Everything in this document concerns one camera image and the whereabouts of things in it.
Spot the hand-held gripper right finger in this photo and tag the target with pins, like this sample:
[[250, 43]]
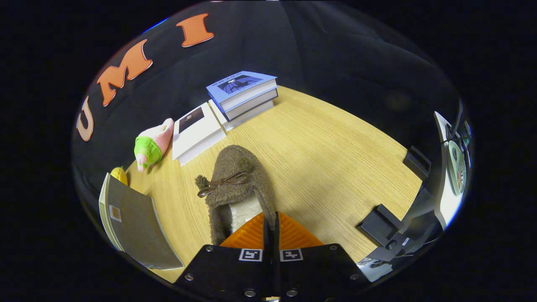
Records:
[[319, 268]]

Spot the black bracket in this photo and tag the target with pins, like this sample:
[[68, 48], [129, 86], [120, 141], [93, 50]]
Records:
[[379, 224], [417, 162]]

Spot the beige fabric storage box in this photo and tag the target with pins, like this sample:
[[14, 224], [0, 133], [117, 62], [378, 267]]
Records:
[[134, 222]]

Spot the brown suede moccasin shoe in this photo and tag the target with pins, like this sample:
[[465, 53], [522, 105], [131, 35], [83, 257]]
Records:
[[235, 163]]

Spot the green and pink plush toy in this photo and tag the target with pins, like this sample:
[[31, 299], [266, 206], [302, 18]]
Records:
[[153, 144]]

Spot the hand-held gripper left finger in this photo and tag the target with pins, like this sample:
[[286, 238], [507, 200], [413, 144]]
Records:
[[226, 268]]

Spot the grey equipment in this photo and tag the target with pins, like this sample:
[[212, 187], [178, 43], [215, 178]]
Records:
[[415, 226]]

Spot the yellow plush toy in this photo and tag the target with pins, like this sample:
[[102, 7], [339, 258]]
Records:
[[119, 175]]

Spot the white portrait cover book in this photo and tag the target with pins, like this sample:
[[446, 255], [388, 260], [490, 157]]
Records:
[[195, 132]]

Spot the green round disc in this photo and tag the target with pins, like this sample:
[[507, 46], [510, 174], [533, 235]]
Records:
[[457, 167]]

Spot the blue cover book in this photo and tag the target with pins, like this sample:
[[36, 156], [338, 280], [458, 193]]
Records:
[[239, 84]]

